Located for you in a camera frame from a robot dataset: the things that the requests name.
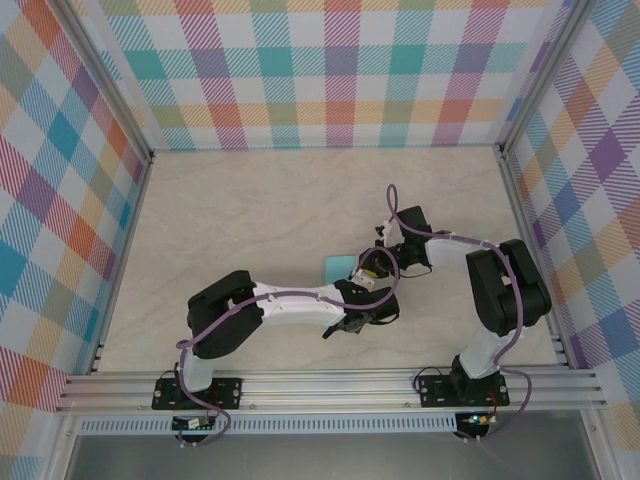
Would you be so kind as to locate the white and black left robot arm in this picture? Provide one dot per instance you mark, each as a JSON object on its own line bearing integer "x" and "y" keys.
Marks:
{"x": 300, "y": 310}

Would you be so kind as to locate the small black circuit board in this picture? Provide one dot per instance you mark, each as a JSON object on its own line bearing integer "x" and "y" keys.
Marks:
{"x": 192, "y": 425}

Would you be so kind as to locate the teal paper sheet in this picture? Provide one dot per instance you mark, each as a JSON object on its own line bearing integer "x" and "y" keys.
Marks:
{"x": 337, "y": 267}

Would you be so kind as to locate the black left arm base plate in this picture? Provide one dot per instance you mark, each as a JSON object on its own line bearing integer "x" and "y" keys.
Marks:
{"x": 230, "y": 392}

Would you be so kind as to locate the aluminium frame post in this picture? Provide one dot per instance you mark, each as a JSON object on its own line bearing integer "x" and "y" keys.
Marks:
{"x": 538, "y": 75}
{"x": 110, "y": 80}

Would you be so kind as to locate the aluminium table side rail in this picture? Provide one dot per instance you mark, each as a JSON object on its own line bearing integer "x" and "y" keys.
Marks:
{"x": 126, "y": 250}
{"x": 517, "y": 200}

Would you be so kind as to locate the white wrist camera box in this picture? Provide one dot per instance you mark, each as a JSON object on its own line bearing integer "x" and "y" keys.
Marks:
{"x": 362, "y": 280}
{"x": 384, "y": 231}

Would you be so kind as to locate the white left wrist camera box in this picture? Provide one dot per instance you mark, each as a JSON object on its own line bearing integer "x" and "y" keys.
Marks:
{"x": 362, "y": 280}

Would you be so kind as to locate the long aluminium mounting rail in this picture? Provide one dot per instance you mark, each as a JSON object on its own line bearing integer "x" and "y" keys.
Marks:
{"x": 325, "y": 390}

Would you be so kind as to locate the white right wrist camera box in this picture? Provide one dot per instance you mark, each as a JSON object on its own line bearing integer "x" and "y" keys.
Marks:
{"x": 384, "y": 231}

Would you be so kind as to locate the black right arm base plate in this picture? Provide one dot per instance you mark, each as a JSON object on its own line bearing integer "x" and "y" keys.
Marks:
{"x": 430, "y": 400}

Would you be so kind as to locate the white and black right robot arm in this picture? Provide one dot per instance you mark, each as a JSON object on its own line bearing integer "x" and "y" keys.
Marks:
{"x": 445, "y": 255}

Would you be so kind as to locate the small circuit board with LED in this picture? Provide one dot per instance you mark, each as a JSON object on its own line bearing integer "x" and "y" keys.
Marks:
{"x": 477, "y": 419}

